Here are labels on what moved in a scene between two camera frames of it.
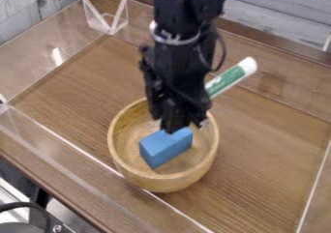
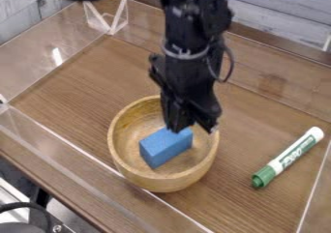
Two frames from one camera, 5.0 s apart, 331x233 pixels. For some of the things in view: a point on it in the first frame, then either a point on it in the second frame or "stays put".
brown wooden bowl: [132, 128] stays put
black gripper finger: [155, 96] -> [178, 112]
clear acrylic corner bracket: [98, 21] stays put
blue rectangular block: [162, 146] stays put
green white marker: [230, 76] -> [261, 178]
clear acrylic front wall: [59, 189] stays put
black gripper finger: [175, 115] -> [207, 119]
